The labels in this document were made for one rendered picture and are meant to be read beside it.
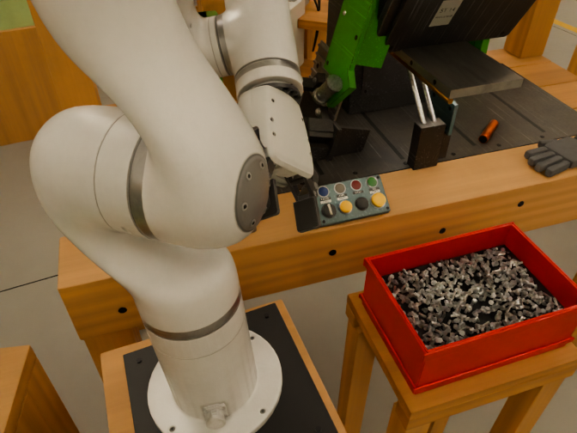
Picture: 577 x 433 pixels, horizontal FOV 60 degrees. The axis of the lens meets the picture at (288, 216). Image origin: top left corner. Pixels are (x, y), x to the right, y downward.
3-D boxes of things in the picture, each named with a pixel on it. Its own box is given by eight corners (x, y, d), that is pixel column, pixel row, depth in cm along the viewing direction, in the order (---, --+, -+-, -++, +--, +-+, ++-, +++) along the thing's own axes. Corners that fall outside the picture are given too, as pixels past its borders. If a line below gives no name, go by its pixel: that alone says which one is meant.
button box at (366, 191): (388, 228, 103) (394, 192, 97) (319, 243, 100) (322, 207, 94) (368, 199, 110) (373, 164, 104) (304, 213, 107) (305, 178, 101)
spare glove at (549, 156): (569, 136, 124) (573, 126, 122) (607, 156, 117) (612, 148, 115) (510, 156, 117) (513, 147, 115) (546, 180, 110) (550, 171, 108)
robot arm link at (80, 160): (212, 352, 53) (160, 167, 38) (73, 311, 59) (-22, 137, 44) (257, 273, 62) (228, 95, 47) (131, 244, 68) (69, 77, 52)
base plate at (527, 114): (601, 136, 127) (604, 128, 126) (165, 222, 102) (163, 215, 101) (501, 69, 158) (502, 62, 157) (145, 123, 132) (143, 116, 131)
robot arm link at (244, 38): (220, 67, 60) (295, 51, 59) (209, -22, 64) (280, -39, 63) (236, 101, 68) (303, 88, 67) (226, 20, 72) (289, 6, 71)
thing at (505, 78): (519, 93, 98) (524, 78, 96) (446, 105, 94) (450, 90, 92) (420, 24, 126) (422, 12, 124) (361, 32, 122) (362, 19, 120)
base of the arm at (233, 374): (293, 434, 65) (282, 350, 53) (146, 464, 63) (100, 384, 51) (271, 320, 79) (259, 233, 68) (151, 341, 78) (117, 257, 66)
